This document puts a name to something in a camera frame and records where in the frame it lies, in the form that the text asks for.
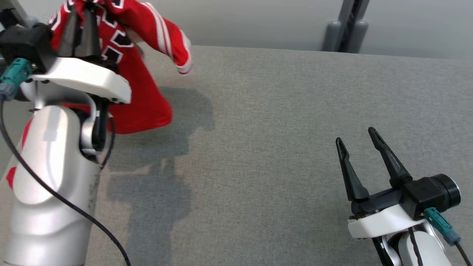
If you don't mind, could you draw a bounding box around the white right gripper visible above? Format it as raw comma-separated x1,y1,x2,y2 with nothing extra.
336,127,425,239

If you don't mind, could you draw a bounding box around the grey metal post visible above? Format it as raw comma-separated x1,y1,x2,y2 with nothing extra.
321,0,370,53

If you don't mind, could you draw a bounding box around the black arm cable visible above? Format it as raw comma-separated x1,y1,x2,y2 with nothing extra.
408,226,473,266
0,100,132,266

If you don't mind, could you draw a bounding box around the teal left cable connector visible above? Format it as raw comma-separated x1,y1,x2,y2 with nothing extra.
0,58,34,102

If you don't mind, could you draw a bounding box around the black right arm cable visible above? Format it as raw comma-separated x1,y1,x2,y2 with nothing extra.
408,226,473,266

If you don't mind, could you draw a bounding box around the teal right cable connector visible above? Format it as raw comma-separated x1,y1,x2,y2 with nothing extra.
424,208,462,246

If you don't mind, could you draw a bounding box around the red basketball jersey number 23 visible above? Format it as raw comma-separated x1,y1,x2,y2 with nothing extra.
6,0,193,189

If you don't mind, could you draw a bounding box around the teal cable connector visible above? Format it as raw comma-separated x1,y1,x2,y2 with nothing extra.
0,58,34,102
424,208,462,246

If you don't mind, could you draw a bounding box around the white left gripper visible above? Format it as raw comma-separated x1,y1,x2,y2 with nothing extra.
20,6,132,109

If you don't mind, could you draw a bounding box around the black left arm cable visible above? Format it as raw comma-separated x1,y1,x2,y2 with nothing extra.
0,100,132,266

